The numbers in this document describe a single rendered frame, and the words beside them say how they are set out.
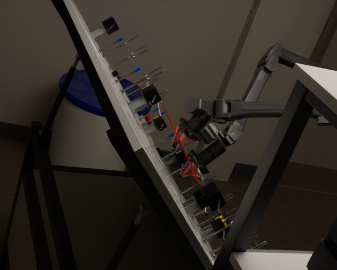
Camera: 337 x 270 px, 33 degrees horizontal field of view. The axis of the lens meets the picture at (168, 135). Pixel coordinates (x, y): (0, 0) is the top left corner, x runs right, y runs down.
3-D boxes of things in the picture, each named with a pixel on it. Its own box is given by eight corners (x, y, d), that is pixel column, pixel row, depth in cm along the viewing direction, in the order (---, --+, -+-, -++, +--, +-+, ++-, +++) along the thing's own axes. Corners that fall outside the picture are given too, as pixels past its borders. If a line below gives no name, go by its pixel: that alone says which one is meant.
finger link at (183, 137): (172, 150, 210) (188, 132, 207) (165, 139, 215) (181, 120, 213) (184, 156, 214) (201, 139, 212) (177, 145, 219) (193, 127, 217)
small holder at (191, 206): (195, 229, 143) (217, 217, 143) (184, 209, 138) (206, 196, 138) (189, 217, 147) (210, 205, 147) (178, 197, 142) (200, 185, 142)
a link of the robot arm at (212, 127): (240, 136, 224) (231, 140, 232) (223, 112, 223) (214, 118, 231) (220, 154, 219) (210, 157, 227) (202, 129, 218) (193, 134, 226)
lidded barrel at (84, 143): (117, 166, 412) (144, 80, 381) (127, 215, 363) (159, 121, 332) (36, 153, 393) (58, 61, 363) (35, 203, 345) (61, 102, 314)
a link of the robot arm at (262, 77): (281, 60, 238) (268, 69, 248) (270, 52, 237) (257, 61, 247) (239, 144, 222) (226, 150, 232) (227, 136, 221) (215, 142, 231)
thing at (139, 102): (127, 107, 149) (157, 90, 149) (124, 98, 160) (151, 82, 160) (136, 121, 150) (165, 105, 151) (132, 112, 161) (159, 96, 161)
